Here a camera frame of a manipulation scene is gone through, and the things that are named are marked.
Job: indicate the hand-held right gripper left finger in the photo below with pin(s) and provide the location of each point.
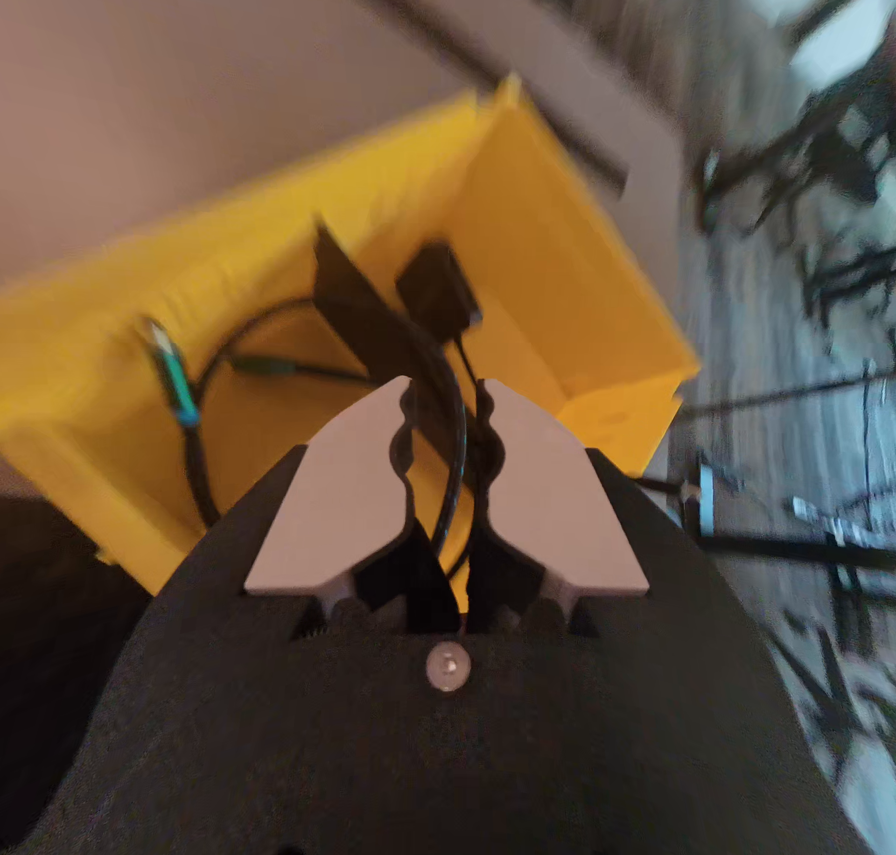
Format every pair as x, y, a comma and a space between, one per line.
329, 512

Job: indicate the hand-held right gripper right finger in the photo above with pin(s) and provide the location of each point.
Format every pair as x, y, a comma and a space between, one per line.
560, 512

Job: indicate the black hdmi switch box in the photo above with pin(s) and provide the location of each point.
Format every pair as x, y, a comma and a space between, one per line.
357, 309

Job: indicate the yellow plastic bin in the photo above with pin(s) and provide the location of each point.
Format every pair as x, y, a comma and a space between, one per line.
546, 239

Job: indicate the black office chair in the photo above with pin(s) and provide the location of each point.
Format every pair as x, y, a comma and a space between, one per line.
833, 148

